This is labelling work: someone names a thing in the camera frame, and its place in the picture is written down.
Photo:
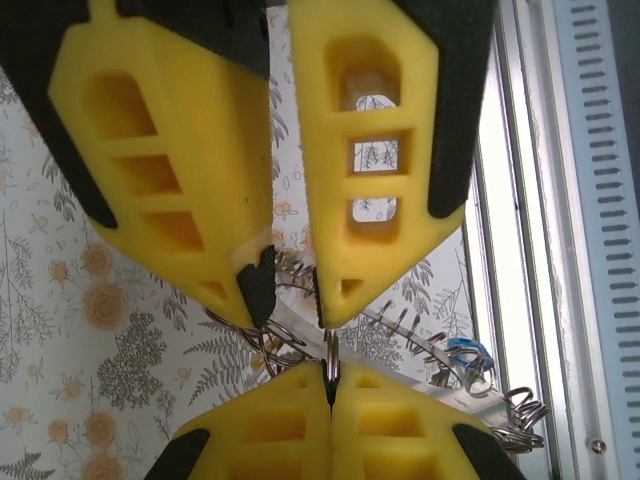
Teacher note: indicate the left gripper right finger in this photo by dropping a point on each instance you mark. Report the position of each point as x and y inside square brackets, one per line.
[400, 430]

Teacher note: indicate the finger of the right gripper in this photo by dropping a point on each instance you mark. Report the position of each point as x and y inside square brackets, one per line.
[215, 150]
[425, 150]

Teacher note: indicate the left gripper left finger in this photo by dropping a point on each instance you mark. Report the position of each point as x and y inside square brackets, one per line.
[270, 425]

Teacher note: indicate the large metal keyring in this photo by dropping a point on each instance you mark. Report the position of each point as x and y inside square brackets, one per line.
[475, 400]

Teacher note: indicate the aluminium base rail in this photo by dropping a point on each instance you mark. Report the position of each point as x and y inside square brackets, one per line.
[540, 200]

